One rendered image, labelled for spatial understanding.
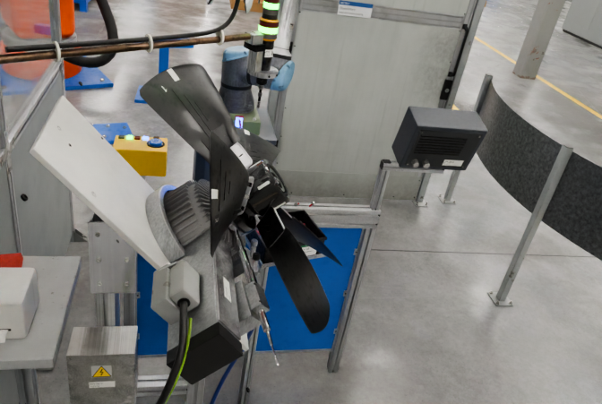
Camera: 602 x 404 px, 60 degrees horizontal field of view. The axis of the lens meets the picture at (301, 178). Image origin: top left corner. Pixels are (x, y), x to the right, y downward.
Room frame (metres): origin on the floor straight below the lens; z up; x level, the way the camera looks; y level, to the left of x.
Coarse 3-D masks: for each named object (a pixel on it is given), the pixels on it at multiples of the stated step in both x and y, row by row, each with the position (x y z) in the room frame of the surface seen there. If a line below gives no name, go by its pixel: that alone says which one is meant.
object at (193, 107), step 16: (192, 64) 1.23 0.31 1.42; (160, 80) 1.12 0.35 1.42; (192, 80) 1.18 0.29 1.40; (208, 80) 1.22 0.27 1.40; (144, 96) 1.06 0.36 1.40; (160, 96) 1.08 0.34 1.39; (176, 96) 1.12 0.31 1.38; (192, 96) 1.14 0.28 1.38; (208, 96) 1.18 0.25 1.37; (160, 112) 1.06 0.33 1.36; (176, 112) 1.09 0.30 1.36; (192, 112) 1.11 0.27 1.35; (208, 112) 1.14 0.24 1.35; (224, 112) 1.17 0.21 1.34; (176, 128) 1.06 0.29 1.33; (192, 128) 1.08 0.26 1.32; (208, 128) 1.11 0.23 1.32; (224, 128) 1.13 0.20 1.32; (192, 144) 1.06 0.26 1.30; (208, 144) 1.08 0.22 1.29; (208, 160) 1.06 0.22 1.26
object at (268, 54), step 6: (264, 42) 1.16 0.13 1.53; (270, 42) 1.16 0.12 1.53; (270, 48) 1.16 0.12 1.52; (264, 54) 1.16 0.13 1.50; (270, 54) 1.17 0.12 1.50; (264, 60) 1.16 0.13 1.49; (270, 60) 1.17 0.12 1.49; (264, 66) 1.16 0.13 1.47; (270, 66) 1.17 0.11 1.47; (258, 78) 1.17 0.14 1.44; (264, 84) 1.17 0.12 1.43
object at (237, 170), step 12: (216, 144) 0.86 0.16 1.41; (216, 156) 0.84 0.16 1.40; (228, 156) 0.89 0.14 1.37; (216, 168) 0.83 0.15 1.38; (228, 168) 0.88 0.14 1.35; (240, 168) 0.94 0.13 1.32; (216, 180) 0.81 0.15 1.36; (228, 180) 0.87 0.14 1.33; (240, 180) 0.94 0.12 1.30; (228, 192) 0.86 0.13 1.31; (240, 192) 0.94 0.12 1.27; (216, 204) 0.79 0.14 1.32; (228, 204) 0.86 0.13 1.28; (240, 204) 0.96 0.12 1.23; (228, 216) 0.87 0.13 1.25; (216, 228) 0.78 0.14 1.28; (216, 240) 0.78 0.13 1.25
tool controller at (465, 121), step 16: (416, 112) 1.68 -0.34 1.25; (432, 112) 1.70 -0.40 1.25; (448, 112) 1.72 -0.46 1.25; (464, 112) 1.75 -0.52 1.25; (400, 128) 1.72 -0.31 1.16; (416, 128) 1.61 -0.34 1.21; (432, 128) 1.62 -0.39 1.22; (448, 128) 1.64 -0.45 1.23; (464, 128) 1.66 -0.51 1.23; (480, 128) 1.68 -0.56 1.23; (400, 144) 1.69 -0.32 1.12; (416, 144) 1.63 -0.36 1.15; (432, 144) 1.64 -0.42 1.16; (448, 144) 1.66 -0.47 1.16; (464, 144) 1.67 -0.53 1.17; (400, 160) 1.65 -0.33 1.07; (416, 160) 1.64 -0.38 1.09; (432, 160) 1.67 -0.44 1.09; (448, 160) 1.68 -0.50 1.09; (464, 160) 1.70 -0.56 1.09
